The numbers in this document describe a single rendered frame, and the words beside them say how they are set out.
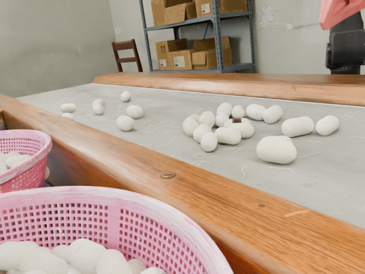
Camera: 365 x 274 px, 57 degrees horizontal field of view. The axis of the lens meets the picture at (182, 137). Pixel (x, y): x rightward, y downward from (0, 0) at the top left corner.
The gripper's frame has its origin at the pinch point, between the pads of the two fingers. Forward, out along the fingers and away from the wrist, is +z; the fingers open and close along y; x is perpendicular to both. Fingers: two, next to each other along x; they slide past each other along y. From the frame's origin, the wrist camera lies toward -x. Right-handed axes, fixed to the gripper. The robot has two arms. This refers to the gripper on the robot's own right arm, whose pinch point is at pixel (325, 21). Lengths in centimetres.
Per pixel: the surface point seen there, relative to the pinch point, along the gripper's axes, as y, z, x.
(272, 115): -2.6, 12.5, 3.0
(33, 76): -448, -30, 59
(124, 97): -42.3, 13.2, 2.6
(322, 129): 5.0, 13.8, 2.5
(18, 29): -448, -66, 11
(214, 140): -1.6, 20.8, -4.0
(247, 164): 3.7, 22.1, -3.4
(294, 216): 14.6, 26.6, -10.5
